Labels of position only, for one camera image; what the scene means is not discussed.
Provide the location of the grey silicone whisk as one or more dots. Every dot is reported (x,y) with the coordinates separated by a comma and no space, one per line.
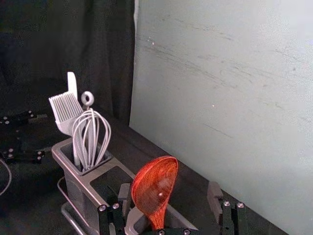
(91,142)

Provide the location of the black table cloth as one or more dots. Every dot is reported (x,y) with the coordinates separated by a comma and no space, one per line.
(36,208)

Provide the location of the pale grey silicone spatula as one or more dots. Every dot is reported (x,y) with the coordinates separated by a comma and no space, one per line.
(72,83)

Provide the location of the grey silicone basting brush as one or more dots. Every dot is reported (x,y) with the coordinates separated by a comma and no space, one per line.
(64,107)

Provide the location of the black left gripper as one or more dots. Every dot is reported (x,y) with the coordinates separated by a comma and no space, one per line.
(9,137)

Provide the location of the black steel utensil rack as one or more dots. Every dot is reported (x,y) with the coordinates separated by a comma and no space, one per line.
(80,193)

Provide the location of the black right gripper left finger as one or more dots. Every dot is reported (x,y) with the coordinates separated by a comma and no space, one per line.
(111,218)

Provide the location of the black curtain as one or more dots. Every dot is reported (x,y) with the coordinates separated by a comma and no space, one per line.
(49,36)

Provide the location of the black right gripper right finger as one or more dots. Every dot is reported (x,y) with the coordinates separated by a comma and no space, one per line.
(231,218)

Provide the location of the red-brown wooden spoon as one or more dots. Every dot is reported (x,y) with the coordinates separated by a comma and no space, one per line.
(154,186)

